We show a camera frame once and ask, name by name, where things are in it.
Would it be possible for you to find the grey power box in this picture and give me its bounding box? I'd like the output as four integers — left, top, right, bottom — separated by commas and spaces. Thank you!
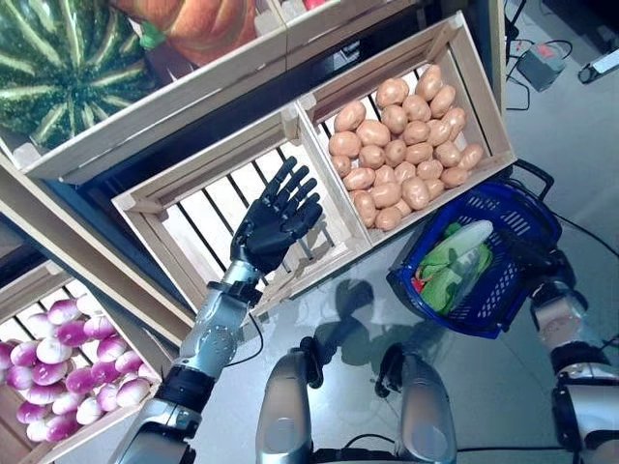
516, 41, 571, 93

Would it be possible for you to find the small orange ribbed pumpkin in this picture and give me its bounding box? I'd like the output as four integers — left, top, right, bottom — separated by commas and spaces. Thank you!
113, 0, 257, 67

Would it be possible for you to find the blue plastic shopping basket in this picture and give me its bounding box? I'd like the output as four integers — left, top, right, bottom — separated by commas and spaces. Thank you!
385, 162, 565, 339

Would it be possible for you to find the black floor cable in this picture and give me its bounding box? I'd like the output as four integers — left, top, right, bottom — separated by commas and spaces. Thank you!
555, 215, 619, 252

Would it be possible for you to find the wooden display stand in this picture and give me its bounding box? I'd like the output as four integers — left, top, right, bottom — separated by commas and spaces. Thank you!
0, 0, 509, 334

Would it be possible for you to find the wide wooden crate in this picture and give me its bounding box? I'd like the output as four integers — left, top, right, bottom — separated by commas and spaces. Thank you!
0, 0, 291, 188

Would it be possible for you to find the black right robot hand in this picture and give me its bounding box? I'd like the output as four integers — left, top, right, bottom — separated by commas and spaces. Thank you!
497, 229, 575, 291

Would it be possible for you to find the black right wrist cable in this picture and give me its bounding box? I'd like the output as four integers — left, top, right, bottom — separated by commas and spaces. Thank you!
309, 432, 619, 464

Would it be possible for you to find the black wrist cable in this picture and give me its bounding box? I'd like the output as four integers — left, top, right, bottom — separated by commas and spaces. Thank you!
309, 432, 619, 464
226, 308, 265, 368

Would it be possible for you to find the dark robot waist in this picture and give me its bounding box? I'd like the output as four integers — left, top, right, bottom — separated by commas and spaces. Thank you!
309, 447, 407, 464

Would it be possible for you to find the silver left robot leg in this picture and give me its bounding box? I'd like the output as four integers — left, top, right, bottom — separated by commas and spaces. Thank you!
254, 335, 326, 464

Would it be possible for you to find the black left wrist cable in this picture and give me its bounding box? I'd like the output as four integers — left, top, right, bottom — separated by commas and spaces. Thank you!
226, 308, 265, 368

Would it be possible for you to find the green striped pumpkin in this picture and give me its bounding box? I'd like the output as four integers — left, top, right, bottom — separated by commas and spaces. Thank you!
0, 0, 159, 151

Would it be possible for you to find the silver robot leg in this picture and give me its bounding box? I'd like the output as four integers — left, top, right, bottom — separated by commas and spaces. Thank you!
254, 335, 326, 464
374, 342, 458, 464

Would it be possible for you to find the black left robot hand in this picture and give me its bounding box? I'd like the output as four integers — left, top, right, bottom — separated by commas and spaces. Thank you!
232, 155, 326, 276

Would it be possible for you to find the silver right robot leg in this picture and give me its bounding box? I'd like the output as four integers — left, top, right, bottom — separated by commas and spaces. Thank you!
374, 342, 458, 464

